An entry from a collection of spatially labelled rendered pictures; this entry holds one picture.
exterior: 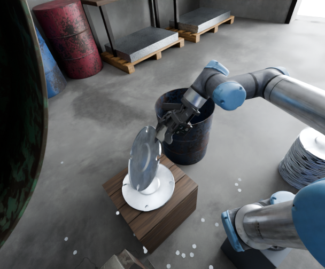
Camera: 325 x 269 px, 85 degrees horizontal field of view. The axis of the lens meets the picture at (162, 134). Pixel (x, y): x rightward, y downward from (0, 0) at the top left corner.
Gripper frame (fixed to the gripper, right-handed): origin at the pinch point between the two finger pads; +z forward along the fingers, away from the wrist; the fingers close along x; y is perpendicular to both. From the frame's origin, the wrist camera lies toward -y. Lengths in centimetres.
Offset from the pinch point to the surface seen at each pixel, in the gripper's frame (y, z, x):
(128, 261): 32.6, 24.1, -9.1
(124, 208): 3.9, 44.1, 8.9
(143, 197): 3.0, 35.5, 16.0
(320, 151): 20, -36, 90
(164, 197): 7.7, 28.5, 23.1
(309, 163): 22, -28, 91
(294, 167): 17, -20, 99
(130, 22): -335, -21, 81
